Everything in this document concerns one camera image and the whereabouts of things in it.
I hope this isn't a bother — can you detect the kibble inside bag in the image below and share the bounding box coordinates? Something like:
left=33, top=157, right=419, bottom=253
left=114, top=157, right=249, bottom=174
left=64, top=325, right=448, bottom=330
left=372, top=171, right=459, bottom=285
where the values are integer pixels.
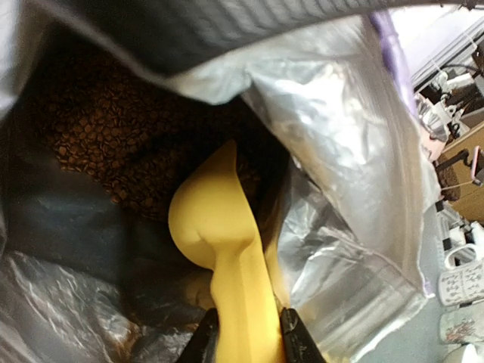
left=32, top=51, right=266, bottom=221

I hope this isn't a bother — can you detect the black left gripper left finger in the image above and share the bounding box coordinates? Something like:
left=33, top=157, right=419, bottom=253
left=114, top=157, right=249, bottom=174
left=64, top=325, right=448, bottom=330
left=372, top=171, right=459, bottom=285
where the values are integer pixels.
left=180, top=308, right=219, bottom=363

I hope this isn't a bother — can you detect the white patterned mug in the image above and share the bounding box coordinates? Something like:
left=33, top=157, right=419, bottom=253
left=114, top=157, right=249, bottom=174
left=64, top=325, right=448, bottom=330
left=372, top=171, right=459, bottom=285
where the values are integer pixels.
left=438, top=244, right=483, bottom=306

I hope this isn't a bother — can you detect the purple pet food bag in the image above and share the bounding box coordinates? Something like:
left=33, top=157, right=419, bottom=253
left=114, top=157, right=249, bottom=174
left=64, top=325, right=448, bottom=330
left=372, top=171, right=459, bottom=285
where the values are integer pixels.
left=0, top=0, right=439, bottom=363

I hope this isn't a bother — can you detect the yellow plastic scoop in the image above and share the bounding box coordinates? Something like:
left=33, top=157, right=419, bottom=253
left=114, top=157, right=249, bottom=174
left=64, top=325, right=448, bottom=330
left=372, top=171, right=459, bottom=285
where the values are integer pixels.
left=168, top=141, right=285, bottom=362

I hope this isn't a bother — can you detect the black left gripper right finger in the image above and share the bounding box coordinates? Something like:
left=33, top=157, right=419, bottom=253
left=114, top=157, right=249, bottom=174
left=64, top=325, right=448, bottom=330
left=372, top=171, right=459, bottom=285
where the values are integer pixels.
left=281, top=308, right=326, bottom=363

